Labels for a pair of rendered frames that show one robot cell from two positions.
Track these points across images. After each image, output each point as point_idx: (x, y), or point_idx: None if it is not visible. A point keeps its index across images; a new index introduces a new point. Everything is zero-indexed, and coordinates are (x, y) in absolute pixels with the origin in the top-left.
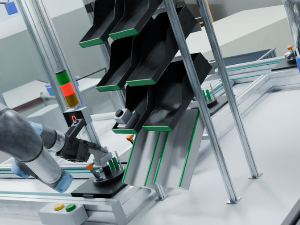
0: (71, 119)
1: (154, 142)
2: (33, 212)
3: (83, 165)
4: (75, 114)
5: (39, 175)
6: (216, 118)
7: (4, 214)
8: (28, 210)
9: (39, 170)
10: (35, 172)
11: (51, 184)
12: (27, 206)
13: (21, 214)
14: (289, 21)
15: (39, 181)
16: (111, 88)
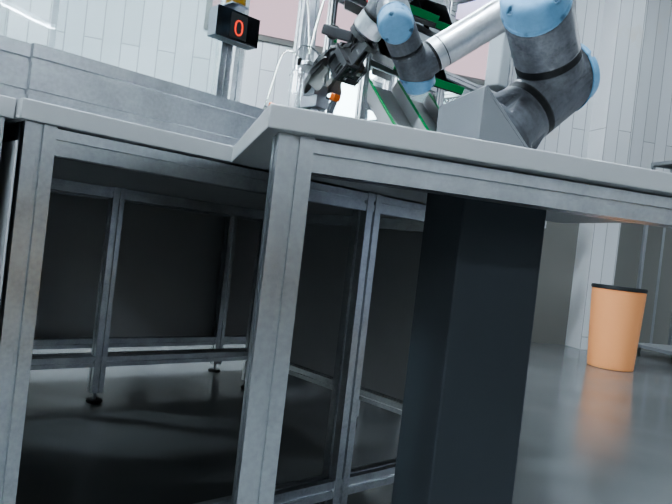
0: (231, 23)
1: (389, 110)
2: (237, 130)
3: None
4: (247, 20)
5: (479, 42)
6: None
7: (112, 113)
8: (224, 122)
9: (497, 35)
10: (481, 35)
11: (439, 69)
12: (224, 113)
13: (188, 126)
14: (302, 94)
15: (415, 58)
16: (428, 15)
